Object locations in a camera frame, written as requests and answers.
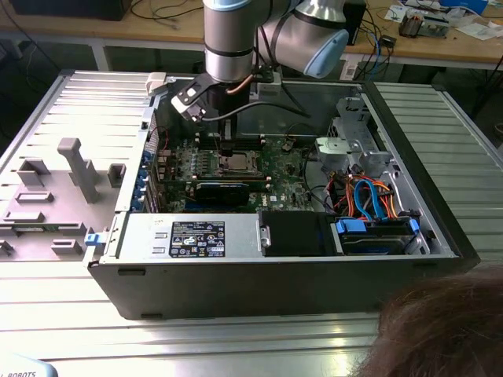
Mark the thin metal locking lever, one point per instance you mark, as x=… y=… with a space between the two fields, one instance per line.
x=215 y=142

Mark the silver cpu chip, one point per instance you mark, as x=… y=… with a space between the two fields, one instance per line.
x=239 y=162

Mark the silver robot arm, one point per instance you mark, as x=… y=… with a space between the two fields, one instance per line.
x=228 y=39

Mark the cpu socket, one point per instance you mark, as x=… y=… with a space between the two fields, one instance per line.
x=221 y=167

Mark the cpu heatsink cooler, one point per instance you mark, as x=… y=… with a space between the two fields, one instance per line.
x=410 y=25

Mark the black case fan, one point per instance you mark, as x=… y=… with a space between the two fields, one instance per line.
x=190 y=126

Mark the beige case latch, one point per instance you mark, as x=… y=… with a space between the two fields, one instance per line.
x=156 y=83

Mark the black graphics card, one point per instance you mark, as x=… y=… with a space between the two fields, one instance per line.
x=222 y=194

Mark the green motherboard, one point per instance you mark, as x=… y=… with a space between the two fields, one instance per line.
x=283 y=188

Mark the white labelled tag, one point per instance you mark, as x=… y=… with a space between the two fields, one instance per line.
x=349 y=70

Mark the silver metal drive cage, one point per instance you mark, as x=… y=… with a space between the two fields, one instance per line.
x=353 y=118

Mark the upright black box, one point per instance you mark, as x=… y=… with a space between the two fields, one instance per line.
x=358 y=27

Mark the silver power supply unit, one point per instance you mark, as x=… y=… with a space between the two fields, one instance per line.
x=141 y=235

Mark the small black adapter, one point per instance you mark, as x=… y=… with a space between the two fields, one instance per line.
x=388 y=40

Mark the wide black box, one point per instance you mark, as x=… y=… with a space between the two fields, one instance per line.
x=70 y=8

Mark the blue case latch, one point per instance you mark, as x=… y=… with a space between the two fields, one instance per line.
x=92 y=240

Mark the black open pc case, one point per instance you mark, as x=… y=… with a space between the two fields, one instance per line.
x=236 y=290

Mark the grey parts rack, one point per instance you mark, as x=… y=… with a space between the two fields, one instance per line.
x=59 y=212

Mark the hard disk blue carrier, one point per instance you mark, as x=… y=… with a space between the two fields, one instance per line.
x=369 y=245

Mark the wooden desk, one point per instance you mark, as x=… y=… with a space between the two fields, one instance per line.
x=432 y=49

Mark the grey metal drive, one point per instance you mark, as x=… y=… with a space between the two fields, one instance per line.
x=436 y=27

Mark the blue cardboard box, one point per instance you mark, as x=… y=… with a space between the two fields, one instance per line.
x=467 y=4

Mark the white paper sheets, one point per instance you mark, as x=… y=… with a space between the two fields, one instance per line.
x=477 y=30

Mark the brown-haired person head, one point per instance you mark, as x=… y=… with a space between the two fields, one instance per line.
x=440 y=334

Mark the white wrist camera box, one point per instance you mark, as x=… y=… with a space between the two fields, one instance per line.
x=184 y=100

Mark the grey wrist camera housing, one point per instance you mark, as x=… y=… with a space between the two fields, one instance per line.
x=269 y=93

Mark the silver metal bracket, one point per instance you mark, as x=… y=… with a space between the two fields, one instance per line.
x=332 y=151

